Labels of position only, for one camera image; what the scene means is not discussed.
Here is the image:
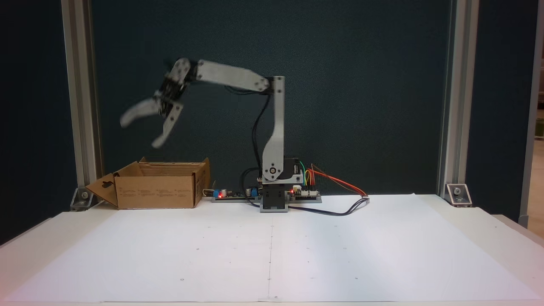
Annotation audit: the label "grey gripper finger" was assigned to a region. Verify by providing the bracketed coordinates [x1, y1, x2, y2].
[152, 103, 184, 149]
[120, 98, 162, 128]

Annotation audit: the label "brown cardboard box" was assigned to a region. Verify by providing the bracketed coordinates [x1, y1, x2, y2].
[86, 157, 211, 210]

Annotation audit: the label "blue circuit board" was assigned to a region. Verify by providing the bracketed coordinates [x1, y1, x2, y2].
[212, 186, 261, 200]

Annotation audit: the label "circuit board with jumper pins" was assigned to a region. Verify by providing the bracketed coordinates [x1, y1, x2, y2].
[289, 185, 320, 198]

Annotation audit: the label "grey board mounting plate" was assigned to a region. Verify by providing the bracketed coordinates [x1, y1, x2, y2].
[211, 196, 323, 204]

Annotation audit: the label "aluminium frame post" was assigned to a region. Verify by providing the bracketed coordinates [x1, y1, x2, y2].
[61, 0, 103, 201]
[519, 0, 544, 229]
[437, 0, 479, 200]

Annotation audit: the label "metal corner bracket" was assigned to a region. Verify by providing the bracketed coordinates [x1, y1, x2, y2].
[70, 187, 103, 212]
[445, 183, 473, 208]

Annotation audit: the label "orange red jumper wires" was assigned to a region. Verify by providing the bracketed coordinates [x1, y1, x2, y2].
[307, 163, 368, 198]

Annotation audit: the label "dark power cable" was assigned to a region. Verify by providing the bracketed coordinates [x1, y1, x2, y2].
[248, 196, 371, 218]

